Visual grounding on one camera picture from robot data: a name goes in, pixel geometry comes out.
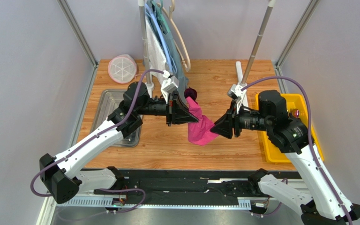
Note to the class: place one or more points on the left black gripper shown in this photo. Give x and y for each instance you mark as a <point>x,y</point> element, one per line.
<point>176,112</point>

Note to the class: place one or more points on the white lace cloth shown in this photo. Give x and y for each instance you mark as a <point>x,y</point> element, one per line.
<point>157,56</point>

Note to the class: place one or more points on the blue clothes hanger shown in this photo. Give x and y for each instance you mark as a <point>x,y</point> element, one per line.
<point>157,25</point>

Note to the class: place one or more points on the blue grey hanging cloth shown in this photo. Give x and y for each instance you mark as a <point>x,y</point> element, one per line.
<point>169,36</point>

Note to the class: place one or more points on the beige clothes hanger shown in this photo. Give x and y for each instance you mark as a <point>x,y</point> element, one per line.
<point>180,44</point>

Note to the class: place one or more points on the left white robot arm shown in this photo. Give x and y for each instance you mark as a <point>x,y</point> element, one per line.
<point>63,174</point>

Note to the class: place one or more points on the pink gold utensil in bin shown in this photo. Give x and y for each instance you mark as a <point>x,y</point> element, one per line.
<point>295,112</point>

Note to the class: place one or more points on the yellow plastic bin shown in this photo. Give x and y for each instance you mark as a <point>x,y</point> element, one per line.
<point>272,153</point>

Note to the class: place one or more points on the rack pole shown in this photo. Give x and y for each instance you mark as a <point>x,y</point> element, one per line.
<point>150,85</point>
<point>242,76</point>

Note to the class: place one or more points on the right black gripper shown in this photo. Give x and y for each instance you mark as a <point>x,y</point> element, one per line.
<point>235,122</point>

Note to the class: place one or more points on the purple metal spoon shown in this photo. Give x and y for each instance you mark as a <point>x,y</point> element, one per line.
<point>191,95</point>

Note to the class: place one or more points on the right rack pole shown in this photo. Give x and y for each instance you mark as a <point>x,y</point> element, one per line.
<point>242,76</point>

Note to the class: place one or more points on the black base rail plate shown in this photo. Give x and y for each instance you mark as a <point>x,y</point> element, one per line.
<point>182,188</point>

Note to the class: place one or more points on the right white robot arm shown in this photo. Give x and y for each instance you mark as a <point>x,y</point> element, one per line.
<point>324,203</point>

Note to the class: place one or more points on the pink paper napkin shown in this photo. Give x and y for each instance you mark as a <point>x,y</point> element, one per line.
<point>199,132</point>

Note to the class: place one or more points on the pink white mesh basket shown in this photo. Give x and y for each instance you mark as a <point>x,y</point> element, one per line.
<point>123,69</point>

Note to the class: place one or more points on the left rack pole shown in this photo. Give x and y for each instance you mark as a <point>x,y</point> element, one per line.
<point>150,85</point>

